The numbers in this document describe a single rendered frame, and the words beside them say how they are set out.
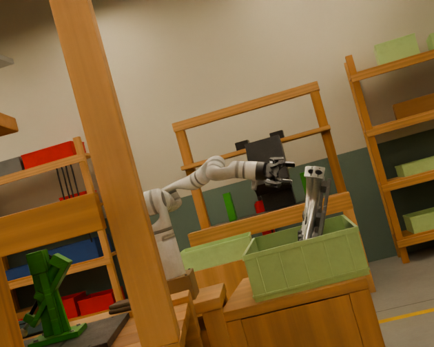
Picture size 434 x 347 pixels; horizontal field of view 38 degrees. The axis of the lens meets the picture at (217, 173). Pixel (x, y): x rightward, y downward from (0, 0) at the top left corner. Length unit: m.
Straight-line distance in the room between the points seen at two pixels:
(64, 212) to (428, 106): 5.62
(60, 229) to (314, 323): 1.05
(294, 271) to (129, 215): 0.87
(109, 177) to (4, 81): 6.79
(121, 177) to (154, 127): 6.00
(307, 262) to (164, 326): 0.82
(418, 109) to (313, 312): 4.77
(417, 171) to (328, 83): 1.44
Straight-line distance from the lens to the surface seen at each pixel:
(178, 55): 7.54
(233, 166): 2.52
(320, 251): 2.24
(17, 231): 1.54
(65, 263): 1.95
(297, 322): 2.24
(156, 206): 2.31
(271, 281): 2.25
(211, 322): 2.24
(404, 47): 6.82
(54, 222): 1.51
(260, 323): 2.25
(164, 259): 2.33
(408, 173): 6.72
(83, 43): 1.59
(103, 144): 1.54
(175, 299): 2.10
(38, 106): 8.05
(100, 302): 7.29
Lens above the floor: 1.20
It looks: 2 degrees up
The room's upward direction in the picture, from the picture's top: 15 degrees counter-clockwise
